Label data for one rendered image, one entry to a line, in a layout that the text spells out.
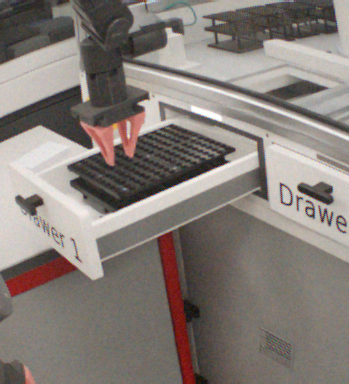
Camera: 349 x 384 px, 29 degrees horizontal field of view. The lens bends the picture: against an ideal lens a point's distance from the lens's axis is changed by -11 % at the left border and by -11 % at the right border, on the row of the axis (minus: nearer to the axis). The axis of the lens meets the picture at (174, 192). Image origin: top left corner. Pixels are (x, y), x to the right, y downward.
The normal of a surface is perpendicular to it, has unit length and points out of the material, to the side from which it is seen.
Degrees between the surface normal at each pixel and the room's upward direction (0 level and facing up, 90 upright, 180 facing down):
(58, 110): 90
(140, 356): 90
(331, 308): 90
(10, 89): 90
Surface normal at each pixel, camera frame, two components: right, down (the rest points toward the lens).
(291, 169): -0.80, 0.35
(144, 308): 0.58, 0.29
